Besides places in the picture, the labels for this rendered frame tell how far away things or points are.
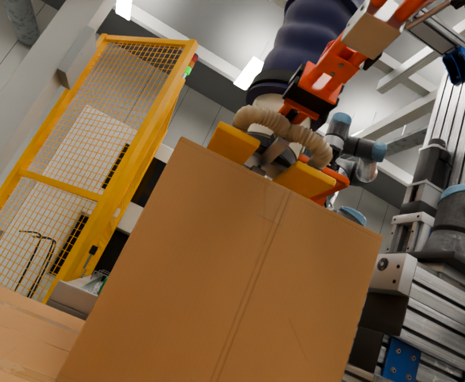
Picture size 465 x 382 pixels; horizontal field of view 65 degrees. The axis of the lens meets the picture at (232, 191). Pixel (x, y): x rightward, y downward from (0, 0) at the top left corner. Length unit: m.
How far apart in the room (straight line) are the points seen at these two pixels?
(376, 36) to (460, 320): 0.69
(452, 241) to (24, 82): 1.94
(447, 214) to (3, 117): 1.89
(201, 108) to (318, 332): 10.75
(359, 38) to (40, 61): 1.81
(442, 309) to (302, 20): 0.81
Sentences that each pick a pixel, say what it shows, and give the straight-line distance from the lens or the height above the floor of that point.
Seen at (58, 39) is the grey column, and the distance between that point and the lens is 2.26.
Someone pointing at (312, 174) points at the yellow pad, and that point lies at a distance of 0.82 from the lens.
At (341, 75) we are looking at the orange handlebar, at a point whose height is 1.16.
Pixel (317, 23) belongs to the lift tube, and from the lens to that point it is 1.12.
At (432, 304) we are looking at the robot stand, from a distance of 0.99.
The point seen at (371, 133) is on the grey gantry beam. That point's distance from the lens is 4.44.
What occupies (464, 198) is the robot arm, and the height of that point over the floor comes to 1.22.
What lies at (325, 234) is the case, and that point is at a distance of 0.66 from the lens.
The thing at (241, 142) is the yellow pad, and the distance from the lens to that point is 0.80.
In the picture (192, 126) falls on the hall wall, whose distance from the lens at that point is 10.98.
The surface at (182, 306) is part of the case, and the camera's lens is 0.58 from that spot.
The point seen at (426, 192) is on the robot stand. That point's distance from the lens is 1.42.
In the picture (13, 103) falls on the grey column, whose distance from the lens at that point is 2.13.
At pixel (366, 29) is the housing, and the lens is 0.61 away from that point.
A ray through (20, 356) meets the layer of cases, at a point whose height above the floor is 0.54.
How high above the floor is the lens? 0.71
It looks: 17 degrees up
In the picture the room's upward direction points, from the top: 24 degrees clockwise
